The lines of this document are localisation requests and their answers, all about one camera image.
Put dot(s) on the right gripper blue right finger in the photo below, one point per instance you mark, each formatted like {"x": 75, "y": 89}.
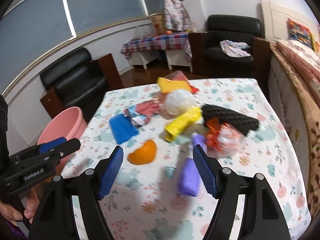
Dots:
{"x": 208, "y": 169}

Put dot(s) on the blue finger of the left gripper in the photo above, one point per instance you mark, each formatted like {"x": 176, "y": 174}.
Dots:
{"x": 45, "y": 147}
{"x": 31, "y": 155}

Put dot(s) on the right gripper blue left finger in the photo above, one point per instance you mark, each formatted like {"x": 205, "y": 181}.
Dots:
{"x": 107, "y": 170}

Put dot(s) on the purple packet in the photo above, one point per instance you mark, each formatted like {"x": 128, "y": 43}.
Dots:
{"x": 189, "y": 179}

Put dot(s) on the blue foam fruit net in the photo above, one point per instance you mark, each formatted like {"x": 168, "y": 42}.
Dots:
{"x": 122, "y": 128}

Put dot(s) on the colourful paper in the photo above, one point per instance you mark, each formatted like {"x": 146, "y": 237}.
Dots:
{"x": 141, "y": 113}

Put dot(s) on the purple sleeve left forearm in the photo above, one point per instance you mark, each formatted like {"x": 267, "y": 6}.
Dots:
{"x": 10, "y": 232}

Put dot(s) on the pink plastic bucket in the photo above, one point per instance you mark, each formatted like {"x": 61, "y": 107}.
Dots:
{"x": 69, "y": 124}

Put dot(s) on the orange white crumpled wrapper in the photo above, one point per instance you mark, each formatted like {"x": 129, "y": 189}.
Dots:
{"x": 222, "y": 140}

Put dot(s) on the floral bear tablecloth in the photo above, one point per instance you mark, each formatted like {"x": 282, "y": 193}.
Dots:
{"x": 145, "y": 203}

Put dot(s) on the black foam fruit net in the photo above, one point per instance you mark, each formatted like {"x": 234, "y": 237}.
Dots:
{"x": 244, "y": 124}

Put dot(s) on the black leather armchair left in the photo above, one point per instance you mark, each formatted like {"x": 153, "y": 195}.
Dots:
{"x": 76, "y": 79}

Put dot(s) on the black leather armchair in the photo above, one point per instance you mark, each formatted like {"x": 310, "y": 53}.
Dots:
{"x": 76, "y": 79}
{"x": 208, "y": 58}

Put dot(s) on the white crumpled plastic bag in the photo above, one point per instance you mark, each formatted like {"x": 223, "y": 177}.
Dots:
{"x": 178, "y": 102}

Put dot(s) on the yellow orange foam net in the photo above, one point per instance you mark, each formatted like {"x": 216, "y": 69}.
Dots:
{"x": 167, "y": 86}

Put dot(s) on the pink paper under net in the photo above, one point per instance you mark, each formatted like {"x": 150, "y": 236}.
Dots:
{"x": 177, "y": 75}

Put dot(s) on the black leather armchair back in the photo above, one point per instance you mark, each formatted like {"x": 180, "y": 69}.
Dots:
{"x": 208, "y": 58}

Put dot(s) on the bed with brown blanket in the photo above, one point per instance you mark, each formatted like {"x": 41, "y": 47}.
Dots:
{"x": 293, "y": 85}

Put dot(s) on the cloth on armchair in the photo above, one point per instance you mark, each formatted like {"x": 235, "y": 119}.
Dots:
{"x": 235, "y": 49}

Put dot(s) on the checkered cloth side table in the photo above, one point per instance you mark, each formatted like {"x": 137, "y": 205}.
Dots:
{"x": 176, "y": 46}

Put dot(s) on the floral padded jacket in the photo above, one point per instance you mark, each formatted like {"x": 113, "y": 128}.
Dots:
{"x": 176, "y": 17}

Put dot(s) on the brown cardboard box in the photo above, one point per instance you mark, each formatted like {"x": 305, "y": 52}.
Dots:
{"x": 158, "y": 22}

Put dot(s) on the colourful striped pillow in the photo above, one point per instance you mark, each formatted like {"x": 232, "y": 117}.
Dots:
{"x": 299, "y": 32}

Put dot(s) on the white wooden headboard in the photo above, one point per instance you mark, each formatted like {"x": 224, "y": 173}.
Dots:
{"x": 275, "y": 21}

